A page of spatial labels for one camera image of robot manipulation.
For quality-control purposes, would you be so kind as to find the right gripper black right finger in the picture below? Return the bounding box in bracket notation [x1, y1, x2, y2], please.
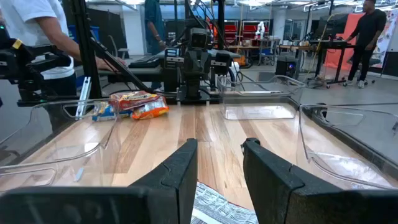
[241, 138, 398, 224]

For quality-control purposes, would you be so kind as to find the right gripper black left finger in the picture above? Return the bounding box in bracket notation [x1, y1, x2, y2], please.
[0, 138, 199, 224]

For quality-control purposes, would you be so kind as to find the red Maruchan noodle pack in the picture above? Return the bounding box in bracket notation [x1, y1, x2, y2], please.
[108, 90, 161, 111]
[190, 182, 259, 224]

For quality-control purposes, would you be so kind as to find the orange Maruchan noodle pack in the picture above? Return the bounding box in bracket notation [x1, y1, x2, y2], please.
[131, 96, 170, 121]

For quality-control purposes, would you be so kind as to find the blue Maruchan noodle pack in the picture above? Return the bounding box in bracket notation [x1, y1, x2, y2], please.
[91, 101, 133, 122]

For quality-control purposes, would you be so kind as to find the red storage rack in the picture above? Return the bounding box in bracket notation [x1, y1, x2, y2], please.
[223, 20, 239, 44]
[242, 20, 268, 40]

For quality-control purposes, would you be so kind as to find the black keyboard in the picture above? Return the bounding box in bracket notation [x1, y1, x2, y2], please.
[127, 55, 162, 68]

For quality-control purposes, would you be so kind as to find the grey desk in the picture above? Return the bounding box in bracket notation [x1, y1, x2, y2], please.
[74, 49, 242, 85]

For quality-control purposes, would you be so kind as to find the person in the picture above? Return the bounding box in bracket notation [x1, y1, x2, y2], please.
[344, 0, 388, 90]
[144, 0, 168, 57]
[0, 0, 127, 97]

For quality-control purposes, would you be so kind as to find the clear plastic bin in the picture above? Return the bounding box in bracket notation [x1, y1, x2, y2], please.
[216, 74, 307, 121]
[0, 98, 121, 191]
[298, 103, 398, 191]

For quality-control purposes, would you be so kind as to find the black computer tower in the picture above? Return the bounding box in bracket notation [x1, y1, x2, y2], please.
[275, 55, 301, 80]

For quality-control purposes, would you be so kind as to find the black standing desk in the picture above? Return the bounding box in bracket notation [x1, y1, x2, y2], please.
[307, 39, 355, 88]

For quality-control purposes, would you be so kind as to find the orange backdrop cloth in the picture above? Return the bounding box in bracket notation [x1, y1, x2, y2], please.
[325, 12, 383, 70]

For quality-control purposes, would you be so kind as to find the black monitor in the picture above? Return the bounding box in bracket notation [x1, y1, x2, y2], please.
[315, 14, 349, 38]

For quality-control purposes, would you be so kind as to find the printed fabric banner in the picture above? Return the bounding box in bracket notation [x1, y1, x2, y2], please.
[373, 9, 398, 69]

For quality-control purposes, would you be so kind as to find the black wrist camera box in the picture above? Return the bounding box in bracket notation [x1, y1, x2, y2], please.
[189, 27, 208, 50]

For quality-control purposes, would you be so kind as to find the silver aluminium bracket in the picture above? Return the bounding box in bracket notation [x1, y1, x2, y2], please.
[75, 76, 93, 119]

